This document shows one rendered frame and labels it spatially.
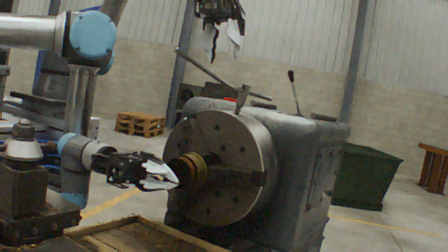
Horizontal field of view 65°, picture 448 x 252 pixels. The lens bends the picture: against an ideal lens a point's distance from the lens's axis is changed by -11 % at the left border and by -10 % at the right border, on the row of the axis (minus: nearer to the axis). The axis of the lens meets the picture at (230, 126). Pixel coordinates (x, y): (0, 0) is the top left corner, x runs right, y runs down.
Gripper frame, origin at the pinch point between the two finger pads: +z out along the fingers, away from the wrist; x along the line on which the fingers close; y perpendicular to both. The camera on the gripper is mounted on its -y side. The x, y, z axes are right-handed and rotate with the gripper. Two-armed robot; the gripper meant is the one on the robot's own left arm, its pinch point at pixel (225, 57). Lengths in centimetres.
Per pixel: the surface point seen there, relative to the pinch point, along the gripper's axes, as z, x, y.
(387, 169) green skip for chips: 68, -11, -490
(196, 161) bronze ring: 23.7, -8.9, -0.5
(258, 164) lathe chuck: 25.1, 2.3, -11.2
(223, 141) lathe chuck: 19.2, -7.3, -11.2
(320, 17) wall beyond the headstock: -317, -214, -976
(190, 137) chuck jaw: 18.0, -13.6, -5.2
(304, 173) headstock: 29.2, 8.9, -28.4
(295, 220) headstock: 43, 6, -29
